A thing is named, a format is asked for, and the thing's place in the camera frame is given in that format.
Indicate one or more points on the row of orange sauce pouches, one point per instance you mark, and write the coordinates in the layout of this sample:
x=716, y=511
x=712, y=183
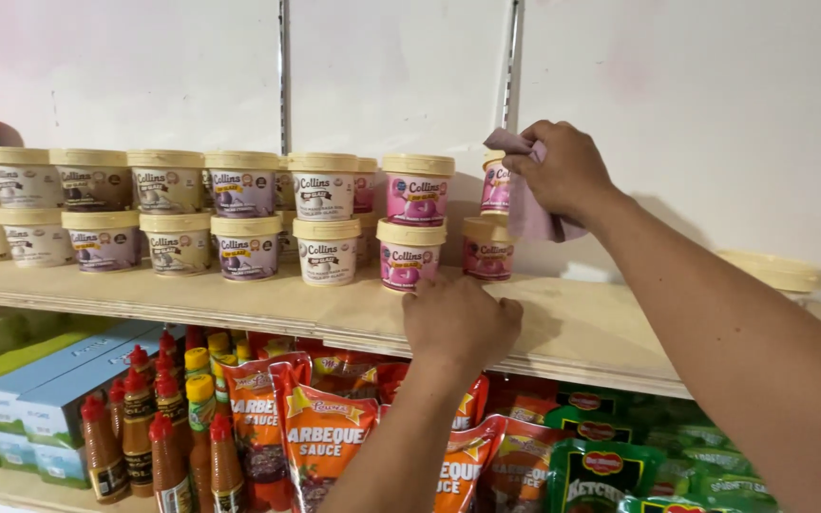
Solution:
x=321, y=434

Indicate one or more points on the rows of cream-lidded tubs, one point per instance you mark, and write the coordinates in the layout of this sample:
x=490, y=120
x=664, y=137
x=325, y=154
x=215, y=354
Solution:
x=168, y=189

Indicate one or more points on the light wooden shelf board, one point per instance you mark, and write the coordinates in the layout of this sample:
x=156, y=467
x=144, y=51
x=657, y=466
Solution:
x=596, y=320

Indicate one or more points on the single cream plastic lid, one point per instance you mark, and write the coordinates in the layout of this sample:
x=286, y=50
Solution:
x=774, y=271

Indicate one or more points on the person's right fingers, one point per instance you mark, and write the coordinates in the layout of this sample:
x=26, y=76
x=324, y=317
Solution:
x=528, y=153

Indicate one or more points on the pink cleaning cloth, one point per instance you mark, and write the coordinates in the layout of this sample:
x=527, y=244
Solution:
x=533, y=222

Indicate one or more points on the row of green ketchup pouches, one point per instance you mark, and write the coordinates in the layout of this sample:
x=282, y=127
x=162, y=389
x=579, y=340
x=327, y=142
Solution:
x=596, y=470

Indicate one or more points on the group of red-capped sauce bottles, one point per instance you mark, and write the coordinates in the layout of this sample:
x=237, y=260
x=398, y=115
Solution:
x=140, y=427

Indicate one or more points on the person's right hand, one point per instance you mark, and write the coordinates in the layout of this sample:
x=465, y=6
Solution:
x=567, y=171

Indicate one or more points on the stack of blue boxes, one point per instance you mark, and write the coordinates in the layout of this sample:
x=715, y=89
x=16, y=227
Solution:
x=54, y=399

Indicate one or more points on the metal wall shelf rail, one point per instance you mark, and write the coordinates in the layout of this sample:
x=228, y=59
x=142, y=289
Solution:
x=513, y=64
x=285, y=71

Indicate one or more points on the pink label ice cream tub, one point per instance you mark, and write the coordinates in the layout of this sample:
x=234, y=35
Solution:
x=407, y=260
x=485, y=253
x=494, y=189
x=417, y=196

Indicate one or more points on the person's left hand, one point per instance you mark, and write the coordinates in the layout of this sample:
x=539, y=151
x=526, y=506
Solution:
x=457, y=324

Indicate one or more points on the lower wooden shelf board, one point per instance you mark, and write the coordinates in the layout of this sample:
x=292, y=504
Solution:
x=18, y=491

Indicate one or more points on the group of yellow-capped sauce bottles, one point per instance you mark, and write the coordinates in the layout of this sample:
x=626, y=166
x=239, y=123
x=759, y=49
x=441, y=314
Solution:
x=199, y=399

